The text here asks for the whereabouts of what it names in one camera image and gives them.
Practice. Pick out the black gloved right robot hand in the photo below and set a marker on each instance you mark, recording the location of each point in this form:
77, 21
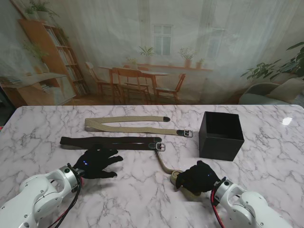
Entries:
199, 179

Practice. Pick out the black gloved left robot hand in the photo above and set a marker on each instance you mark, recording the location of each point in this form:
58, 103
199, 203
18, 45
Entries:
95, 164

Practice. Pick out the beige woven belt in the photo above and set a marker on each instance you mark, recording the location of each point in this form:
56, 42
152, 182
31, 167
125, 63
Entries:
174, 175
123, 129

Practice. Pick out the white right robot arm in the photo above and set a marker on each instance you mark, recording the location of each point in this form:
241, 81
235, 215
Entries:
244, 206

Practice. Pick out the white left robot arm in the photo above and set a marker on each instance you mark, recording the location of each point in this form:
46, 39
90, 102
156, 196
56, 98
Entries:
31, 197

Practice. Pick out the dark brown woven belt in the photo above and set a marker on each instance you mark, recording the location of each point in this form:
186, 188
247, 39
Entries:
107, 140

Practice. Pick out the black belt storage box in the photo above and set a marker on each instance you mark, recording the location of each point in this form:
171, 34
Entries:
221, 147

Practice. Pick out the printed room backdrop cloth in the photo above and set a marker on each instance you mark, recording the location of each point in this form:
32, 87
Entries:
152, 47

